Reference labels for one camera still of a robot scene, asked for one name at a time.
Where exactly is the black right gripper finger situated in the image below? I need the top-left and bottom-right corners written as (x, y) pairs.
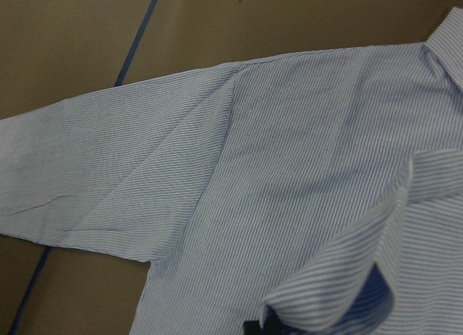
top-left (242, 321), bottom-right (261, 335)

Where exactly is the light blue striped shirt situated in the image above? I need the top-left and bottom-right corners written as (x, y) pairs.
top-left (1, 7), bottom-right (462, 334)

